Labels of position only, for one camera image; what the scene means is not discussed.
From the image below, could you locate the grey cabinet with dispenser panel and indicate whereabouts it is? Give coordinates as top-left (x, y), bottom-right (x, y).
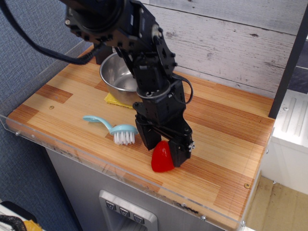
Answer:
top-left (44, 147), bottom-right (226, 231)

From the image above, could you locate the dark right frame post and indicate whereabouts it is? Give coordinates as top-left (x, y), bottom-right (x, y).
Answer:
top-left (268, 5), bottom-right (308, 119)

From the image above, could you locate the dark frame post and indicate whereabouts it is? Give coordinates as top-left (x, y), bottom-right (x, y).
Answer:
top-left (268, 5), bottom-right (308, 119)
top-left (95, 46), bottom-right (113, 65)

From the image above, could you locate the dark left frame post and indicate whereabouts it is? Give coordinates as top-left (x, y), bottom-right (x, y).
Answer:
top-left (95, 46), bottom-right (113, 65)

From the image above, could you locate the black braided cable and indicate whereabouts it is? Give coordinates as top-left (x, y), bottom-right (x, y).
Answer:
top-left (0, 0), bottom-right (106, 65)

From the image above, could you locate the yellow folded cloth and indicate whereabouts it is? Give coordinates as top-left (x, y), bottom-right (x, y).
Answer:
top-left (104, 93), bottom-right (133, 109)

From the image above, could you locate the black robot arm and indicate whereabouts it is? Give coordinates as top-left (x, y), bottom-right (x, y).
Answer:
top-left (65, 0), bottom-right (194, 167)

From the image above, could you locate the white ribbed side unit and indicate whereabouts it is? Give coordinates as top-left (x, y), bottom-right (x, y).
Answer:
top-left (261, 90), bottom-right (308, 194)

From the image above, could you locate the stainless steel bowl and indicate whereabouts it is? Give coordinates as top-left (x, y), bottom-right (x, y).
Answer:
top-left (100, 52), bottom-right (141, 105)

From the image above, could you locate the black yellow object bottom left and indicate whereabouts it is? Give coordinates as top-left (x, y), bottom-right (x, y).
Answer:
top-left (0, 201), bottom-right (44, 231)

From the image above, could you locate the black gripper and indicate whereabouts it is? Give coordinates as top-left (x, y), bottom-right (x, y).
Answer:
top-left (133, 92), bottom-right (194, 167)

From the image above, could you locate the red plastic strawberry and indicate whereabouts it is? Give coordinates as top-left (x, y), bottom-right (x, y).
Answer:
top-left (151, 141), bottom-right (175, 173)

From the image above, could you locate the clear acrylic table guard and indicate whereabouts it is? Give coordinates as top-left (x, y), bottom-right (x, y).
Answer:
top-left (0, 31), bottom-right (273, 229)

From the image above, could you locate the light blue dish brush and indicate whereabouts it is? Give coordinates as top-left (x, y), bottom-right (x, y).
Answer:
top-left (83, 115), bottom-right (138, 145)

